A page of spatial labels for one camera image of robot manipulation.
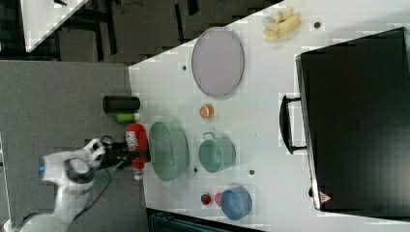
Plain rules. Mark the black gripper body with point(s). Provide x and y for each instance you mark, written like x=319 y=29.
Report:
x=119 y=154

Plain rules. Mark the red plush ketchup bottle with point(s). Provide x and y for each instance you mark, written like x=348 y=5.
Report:
x=137 y=142

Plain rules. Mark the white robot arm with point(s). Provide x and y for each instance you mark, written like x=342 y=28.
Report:
x=81 y=177

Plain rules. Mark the green colander strainer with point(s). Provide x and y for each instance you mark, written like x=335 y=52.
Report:
x=169 y=150

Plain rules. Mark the green lime toy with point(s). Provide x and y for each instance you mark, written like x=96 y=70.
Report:
x=127 y=117

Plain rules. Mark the dark cylindrical cup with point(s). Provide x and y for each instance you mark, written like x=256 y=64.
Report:
x=120 y=104

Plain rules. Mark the dark blue crate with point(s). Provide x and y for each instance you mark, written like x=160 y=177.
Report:
x=167 y=222

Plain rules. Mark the teal metal mug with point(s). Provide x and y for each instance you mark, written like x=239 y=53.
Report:
x=216 y=154

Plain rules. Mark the red strawberry toy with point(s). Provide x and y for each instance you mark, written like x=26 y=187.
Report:
x=206 y=198

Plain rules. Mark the orange slice toy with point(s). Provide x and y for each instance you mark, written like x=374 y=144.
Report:
x=206 y=111

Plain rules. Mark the pink strawberry toy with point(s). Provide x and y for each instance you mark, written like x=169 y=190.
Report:
x=217 y=198

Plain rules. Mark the blue bowl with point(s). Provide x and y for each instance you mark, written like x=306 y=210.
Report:
x=236 y=203

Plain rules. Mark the round lavender plate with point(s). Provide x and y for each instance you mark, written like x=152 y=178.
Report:
x=217 y=62

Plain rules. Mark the yellow banana toy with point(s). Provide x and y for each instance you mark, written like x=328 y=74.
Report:
x=281 y=25

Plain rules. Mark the silver toaster oven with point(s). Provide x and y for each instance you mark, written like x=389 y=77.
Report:
x=355 y=100

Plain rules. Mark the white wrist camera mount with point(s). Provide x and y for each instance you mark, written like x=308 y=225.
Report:
x=94 y=153

